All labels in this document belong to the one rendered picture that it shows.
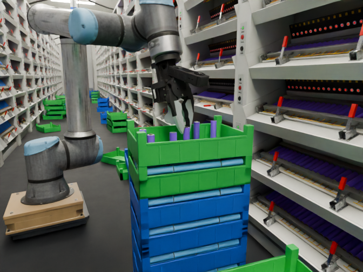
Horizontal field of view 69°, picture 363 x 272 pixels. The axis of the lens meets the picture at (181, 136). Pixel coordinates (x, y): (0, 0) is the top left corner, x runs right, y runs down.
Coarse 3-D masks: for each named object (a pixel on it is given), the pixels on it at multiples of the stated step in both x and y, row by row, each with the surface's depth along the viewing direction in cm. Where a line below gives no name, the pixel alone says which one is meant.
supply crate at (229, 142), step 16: (128, 128) 76; (144, 128) 79; (160, 128) 81; (176, 128) 83; (192, 128) 84; (208, 128) 86; (224, 128) 83; (128, 144) 77; (144, 144) 60; (160, 144) 61; (176, 144) 63; (192, 144) 64; (208, 144) 65; (224, 144) 67; (240, 144) 68; (144, 160) 61; (160, 160) 62; (176, 160) 63; (192, 160) 65
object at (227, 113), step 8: (200, 88) 173; (216, 88) 164; (224, 88) 154; (232, 88) 146; (200, 104) 152; (208, 104) 146; (232, 104) 114; (200, 112) 151; (208, 112) 140; (216, 112) 131; (224, 112) 123; (232, 112) 115; (232, 120) 119
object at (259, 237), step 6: (252, 228) 116; (258, 228) 113; (252, 234) 116; (258, 234) 112; (264, 234) 109; (258, 240) 112; (264, 240) 108; (270, 240) 105; (264, 246) 108; (270, 246) 105; (276, 246) 101; (270, 252) 105; (276, 252) 102; (282, 252) 98
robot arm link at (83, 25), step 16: (32, 16) 103; (48, 16) 90; (64, 16) 79; (80, 16) 68; (96, 16) 69; (112, 16) 73; (48, 32) 109; (64, 32) 82; (80, 32) 69; (96, 32) 70; (112, 32) 73
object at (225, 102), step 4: (196, 96) 163; (200, 96) 159; (204, 100) 153; (208, 100) 148; (212, 100) 143; (216, 100) 138; (220, 100) 135; (224, 100) 132; (228, 100) 130; (224, 104) 132; (228, 104) 128
